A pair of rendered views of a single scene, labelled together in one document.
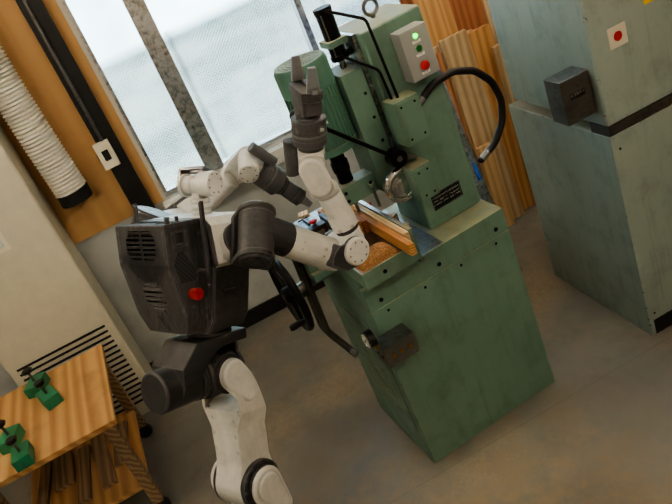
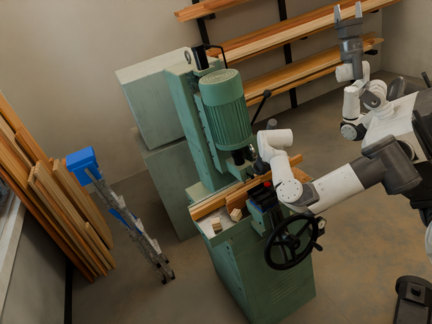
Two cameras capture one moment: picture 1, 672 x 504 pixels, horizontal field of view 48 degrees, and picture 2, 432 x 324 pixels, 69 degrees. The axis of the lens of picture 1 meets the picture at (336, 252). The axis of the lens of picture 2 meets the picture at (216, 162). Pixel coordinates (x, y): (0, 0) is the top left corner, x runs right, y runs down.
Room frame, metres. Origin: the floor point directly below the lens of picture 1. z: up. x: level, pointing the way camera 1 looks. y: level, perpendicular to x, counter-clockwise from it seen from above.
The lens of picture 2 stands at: (2.56, 1.12, 1.89)
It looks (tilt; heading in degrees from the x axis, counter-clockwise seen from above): 31 degrees down; 266
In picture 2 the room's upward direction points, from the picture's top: 17 degrees counter-clockwise
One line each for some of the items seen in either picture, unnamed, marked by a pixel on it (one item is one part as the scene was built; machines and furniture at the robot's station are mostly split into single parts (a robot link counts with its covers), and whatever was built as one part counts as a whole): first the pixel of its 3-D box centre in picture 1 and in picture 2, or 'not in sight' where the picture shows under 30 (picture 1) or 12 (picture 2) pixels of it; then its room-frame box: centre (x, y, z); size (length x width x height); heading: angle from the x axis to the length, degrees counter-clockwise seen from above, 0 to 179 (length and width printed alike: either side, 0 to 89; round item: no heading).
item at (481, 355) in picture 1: (437, 327); (252, 249); (2.40, -0.24, 0.36); 0.58 x 0.45 x 0.71; 105
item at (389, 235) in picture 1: (364, 220); (249, 185); (2.34, -0.13, 0.92); 0.67 x 0.02 x 0.04; 15
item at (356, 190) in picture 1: (356, 189); (240, 168); (2.37, -0.15, 1.03); 0.14 x 0.07 x 0.09; 105
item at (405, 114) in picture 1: (406, 118); not in sight; (2.27, -0.37, 1.23); 0.09 x 0.08 x 0.15; 105
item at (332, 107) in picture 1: (316, 106); (226, 110); (2.37, -0.13, 1.35); 0.18 x 0.18 x 0.31
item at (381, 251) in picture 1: (372, 253); (295, 173); (2.11, -0.11, 0.92); 0.14 x 0.09 x 0.04; 105
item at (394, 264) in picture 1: (340, 245); (258, 206); (2.34, -0.02, 0.87); 0.61 x 0.30 x 0.06; 15
